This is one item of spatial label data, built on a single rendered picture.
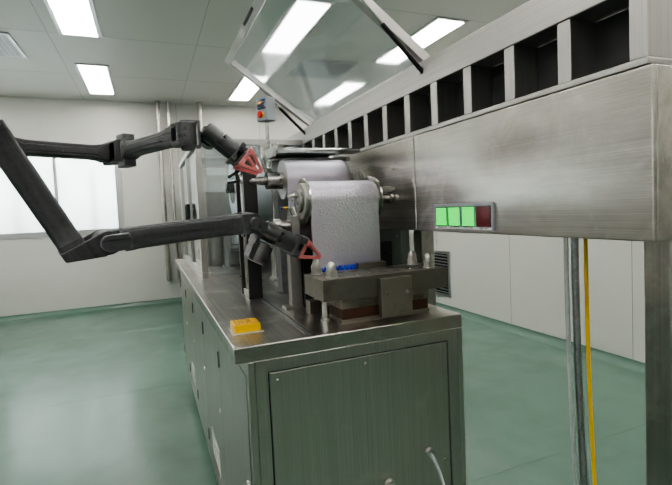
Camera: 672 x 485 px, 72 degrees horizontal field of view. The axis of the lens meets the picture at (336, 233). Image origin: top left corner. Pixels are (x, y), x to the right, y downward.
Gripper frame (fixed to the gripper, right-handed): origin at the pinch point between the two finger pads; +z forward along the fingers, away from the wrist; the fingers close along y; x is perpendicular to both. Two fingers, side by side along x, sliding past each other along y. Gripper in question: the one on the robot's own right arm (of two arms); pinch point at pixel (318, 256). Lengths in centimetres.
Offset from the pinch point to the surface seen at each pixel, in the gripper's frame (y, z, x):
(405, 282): 22.0, 19.4, 2.4
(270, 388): 25.6, -6.5, -36.5
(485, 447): -45, 140, -46
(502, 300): -213, 270, 56
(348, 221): 0.2, 4.5, 14.3
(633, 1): 80, 4, 57
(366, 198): 0.2, 6.9, 23.8
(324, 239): 0.2, -0.5, 5.6
